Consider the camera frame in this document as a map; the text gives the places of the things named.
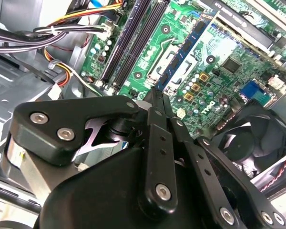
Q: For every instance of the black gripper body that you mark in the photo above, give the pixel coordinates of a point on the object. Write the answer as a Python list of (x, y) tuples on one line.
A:
[(97, 195)]

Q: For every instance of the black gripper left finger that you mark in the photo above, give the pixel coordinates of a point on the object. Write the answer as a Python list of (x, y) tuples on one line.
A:
[(160, 162)]

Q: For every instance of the blue RAM stick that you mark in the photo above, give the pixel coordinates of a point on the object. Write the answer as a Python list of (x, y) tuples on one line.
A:
[(186, 45)]

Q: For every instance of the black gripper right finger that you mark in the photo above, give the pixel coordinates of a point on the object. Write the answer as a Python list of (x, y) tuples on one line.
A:
[(202, 164)]

